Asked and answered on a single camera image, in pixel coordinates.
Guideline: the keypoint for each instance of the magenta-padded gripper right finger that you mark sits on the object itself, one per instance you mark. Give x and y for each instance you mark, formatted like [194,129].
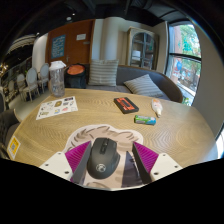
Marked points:
[165,165]

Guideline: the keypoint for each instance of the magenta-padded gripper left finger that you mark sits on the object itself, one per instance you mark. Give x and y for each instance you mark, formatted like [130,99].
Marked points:
[55,164]

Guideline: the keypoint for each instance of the black computer mouse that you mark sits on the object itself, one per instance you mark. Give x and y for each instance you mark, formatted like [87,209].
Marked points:
[103,156]

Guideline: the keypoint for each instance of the cat-shaped beige mouse pad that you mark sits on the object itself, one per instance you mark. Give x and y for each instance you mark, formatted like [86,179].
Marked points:
[125,140]

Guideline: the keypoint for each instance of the yellow and white card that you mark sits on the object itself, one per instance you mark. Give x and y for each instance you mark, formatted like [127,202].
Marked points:
[13,147]

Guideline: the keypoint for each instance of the green and white pack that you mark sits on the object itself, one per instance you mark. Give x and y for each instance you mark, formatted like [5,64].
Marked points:
[145,120]

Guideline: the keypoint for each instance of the white printed sticker sheet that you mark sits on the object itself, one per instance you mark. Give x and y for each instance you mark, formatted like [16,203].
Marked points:
[56,107]

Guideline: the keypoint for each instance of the white and orange tube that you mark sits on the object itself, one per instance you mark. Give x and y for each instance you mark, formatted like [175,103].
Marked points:
[157,106]

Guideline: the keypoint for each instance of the dark tufted armchair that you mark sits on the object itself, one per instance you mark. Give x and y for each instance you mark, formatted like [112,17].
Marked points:
[6,121]

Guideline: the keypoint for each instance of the black and red box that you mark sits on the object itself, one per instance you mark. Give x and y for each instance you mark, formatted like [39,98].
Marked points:
[126,105]

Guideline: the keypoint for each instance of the flat striped cushion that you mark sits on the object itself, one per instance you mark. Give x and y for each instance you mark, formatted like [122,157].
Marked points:
[144,86]

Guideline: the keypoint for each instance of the group of white chairs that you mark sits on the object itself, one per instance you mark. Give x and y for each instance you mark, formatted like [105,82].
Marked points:
[31,80]

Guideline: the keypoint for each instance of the black bag with orange top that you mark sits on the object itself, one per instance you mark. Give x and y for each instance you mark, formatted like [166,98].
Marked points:
[75,78]

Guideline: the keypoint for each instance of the grey curved sofa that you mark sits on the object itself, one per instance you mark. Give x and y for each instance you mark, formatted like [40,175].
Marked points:
[128,75]

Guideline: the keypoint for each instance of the large striped square cushion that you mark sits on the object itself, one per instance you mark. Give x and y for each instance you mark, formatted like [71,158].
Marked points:
[103,72]

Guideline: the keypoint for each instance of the large dark-framed window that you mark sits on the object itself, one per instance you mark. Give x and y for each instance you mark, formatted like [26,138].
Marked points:
[183,63]

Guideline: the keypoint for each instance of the arched glass-door cabinet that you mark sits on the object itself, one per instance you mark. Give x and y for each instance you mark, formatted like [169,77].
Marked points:
[141,48]

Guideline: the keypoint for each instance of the blue wall poster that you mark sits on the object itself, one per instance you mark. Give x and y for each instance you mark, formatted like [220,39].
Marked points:
[58,46]

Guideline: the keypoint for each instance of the small white wall sign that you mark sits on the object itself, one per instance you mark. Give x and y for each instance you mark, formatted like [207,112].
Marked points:
[81,37]

